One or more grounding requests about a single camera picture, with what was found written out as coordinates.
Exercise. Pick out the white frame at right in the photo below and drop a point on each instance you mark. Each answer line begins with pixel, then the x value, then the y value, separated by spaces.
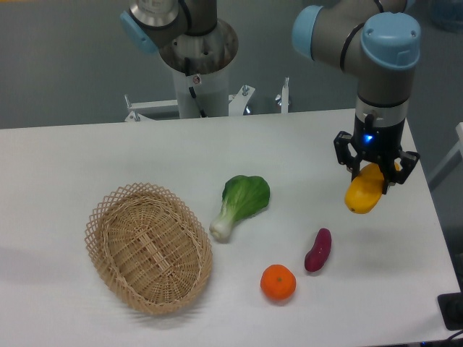
pixel 448 163

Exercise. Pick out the orange tangerine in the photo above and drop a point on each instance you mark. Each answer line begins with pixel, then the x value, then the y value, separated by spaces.
pixel 278 283

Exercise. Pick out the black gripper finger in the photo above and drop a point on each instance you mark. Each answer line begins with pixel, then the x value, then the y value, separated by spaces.
pixel 347 153
pixel 396 167

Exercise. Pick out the black device at table edge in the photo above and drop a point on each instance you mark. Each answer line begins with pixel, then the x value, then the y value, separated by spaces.
pixel 451 310

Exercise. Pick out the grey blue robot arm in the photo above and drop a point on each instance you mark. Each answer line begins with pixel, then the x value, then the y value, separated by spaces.
pixel 375 41

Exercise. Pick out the blue water bottle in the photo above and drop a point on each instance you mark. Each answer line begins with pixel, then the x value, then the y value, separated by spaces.
pixel 446 14

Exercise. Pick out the green bok choy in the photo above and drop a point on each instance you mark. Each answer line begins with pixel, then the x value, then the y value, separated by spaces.
pixel 242 197

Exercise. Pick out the woven wicker basket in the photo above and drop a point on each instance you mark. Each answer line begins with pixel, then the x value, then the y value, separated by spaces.
pixel 149 248

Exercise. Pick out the purple sweet potato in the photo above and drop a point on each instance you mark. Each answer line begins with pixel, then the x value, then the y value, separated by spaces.
pixel 316 258

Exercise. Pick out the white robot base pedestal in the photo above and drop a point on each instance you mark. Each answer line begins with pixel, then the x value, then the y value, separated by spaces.
pixel 200 68

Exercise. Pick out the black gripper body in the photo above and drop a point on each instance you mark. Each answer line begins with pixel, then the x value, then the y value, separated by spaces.
pixel 380 145

